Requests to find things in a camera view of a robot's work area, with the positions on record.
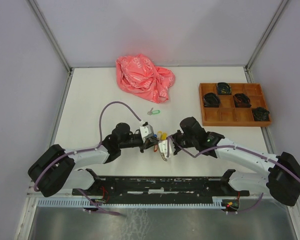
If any key organiser ring with keys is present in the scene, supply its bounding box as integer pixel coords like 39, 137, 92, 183
149, 130, 171, 163

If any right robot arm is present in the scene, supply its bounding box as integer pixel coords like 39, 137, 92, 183
159, 117, 300, 207

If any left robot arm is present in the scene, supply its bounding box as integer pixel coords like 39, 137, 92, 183
27, 122, 159, 197

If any key with green tag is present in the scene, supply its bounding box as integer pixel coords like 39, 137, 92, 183
147, 107, 161, 116

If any black coiled item left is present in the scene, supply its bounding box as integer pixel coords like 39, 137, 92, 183
202, 92, 221, 108

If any black coiled item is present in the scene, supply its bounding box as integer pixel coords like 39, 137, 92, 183
202, 92, 221, 108
252, 107, 270, 122
233, 93, 252, 108
216, 82, 232, 95

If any wooden compartment tray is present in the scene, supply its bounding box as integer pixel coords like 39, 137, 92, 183
198, 82, 272, 127

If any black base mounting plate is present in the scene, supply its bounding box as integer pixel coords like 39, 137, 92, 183
83, 176, 250, 205

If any black coiled item top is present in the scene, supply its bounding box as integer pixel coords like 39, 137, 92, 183
216, 82, 232, 95

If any crumpled pink plastic bag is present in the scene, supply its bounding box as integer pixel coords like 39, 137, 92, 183
115, 54, 176, 104

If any black coiled item middle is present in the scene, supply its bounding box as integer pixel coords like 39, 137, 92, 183
233, 93, 252, 108

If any black coiled item right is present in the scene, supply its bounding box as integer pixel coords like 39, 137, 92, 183
252, 107, 270, 122

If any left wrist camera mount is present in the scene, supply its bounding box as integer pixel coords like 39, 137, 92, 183
139, 122, 154, 139

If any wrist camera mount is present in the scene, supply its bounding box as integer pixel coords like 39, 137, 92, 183
139, 122, 154, 139
158, 139, 171, 161

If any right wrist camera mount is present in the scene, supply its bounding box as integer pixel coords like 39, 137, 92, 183
158, 139, 171, 161

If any white slotted cable duct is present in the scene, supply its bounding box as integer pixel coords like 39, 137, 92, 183
36, 196, 228, 208

